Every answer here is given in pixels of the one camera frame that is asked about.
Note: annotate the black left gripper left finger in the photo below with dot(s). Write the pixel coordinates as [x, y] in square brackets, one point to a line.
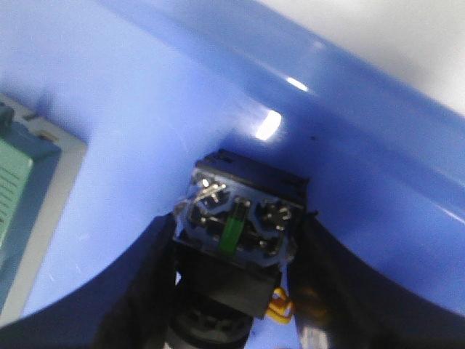
[126, 306]

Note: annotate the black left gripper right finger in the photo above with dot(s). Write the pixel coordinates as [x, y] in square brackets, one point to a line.
[341, 302]

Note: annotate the red emergency stop button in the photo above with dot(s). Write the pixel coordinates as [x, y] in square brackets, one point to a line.
[235, 235]

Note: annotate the green terminal block module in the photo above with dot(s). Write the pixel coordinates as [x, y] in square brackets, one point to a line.
[39, 165]

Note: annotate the blue plastic tray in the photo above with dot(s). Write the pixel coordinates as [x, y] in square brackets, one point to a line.
[152, 86]

